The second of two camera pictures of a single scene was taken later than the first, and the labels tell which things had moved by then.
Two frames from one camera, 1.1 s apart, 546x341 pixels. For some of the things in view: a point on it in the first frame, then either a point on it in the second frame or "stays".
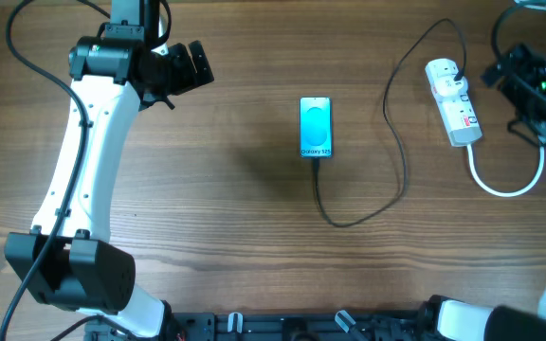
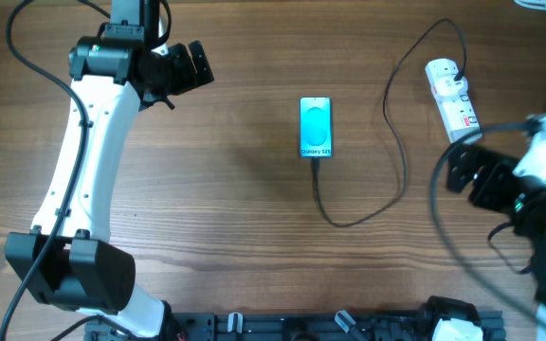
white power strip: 457,115 stays
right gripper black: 494,72 -> 483,185
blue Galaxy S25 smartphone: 316,131 stays
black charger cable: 394,131 stays
